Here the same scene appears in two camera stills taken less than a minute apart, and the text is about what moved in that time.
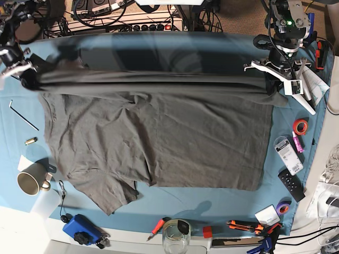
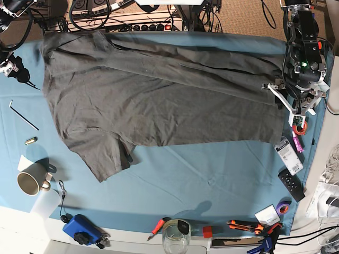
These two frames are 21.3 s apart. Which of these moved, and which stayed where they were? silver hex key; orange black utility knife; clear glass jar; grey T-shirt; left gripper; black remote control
Moved: grey T-shirt; left gripper
Stayed: orange black utility knife; clear glass jar; black remote control; silver hex key
